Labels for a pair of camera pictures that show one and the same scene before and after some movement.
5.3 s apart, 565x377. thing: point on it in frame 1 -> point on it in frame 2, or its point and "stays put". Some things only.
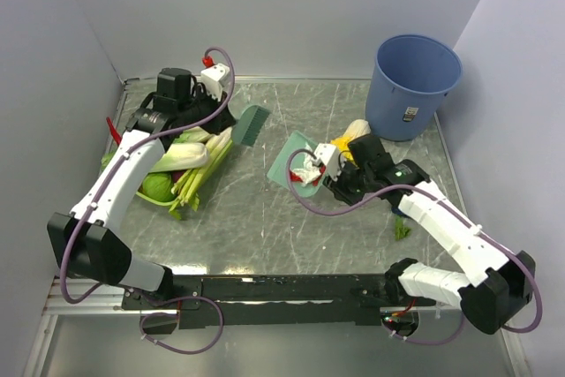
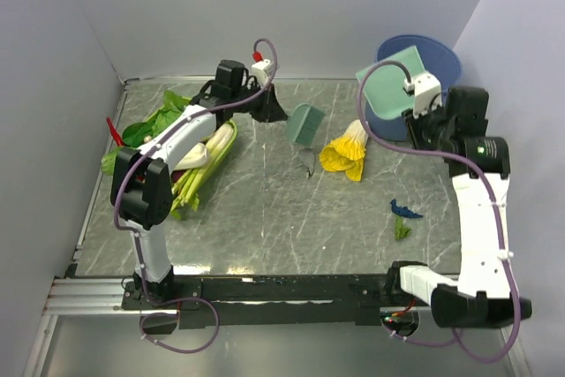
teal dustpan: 291,158 -> 383,86
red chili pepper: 114,131 stays put
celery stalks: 187,186 stays put
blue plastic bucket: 410,77 stays put
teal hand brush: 249,124 -> 305,123
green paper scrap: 402,230 stays put
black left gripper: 221,123 -> 272,109
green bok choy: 106,159 stays put
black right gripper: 338,188 -> 414,124
